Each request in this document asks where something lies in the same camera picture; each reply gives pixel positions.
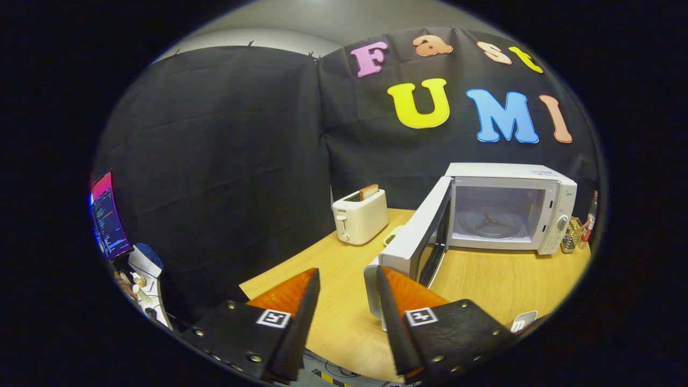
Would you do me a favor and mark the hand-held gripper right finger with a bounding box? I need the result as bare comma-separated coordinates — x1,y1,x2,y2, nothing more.
375,265,519,385

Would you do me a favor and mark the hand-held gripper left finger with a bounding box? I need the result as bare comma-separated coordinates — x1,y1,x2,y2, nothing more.
179,267,322,383

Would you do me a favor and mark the white toaster oven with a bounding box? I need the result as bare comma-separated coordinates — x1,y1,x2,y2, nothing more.
364,162,578,333

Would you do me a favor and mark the cream pop-up toaster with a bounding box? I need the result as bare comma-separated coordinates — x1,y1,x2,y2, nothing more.
332,188,389,246

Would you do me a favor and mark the small white food tray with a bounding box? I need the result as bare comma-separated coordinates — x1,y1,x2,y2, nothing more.
510,310,539,334

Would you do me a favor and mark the glass turntable plate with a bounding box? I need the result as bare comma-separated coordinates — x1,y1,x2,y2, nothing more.
457,207,530,241

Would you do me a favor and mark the white and blue object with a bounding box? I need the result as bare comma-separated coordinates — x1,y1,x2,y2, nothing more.
128,243,163,280

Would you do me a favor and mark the black backdrop cloth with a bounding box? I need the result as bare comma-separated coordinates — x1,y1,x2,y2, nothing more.
92,27,600,323

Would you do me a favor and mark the computer monitor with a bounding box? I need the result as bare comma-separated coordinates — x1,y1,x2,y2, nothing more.
89,170,134,262

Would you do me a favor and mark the clear plastic water bottle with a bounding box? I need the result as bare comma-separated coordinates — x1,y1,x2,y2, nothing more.
583,191,599,242

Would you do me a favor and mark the metal wire basket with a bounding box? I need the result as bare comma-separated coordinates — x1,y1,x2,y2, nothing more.
561,216,586,254

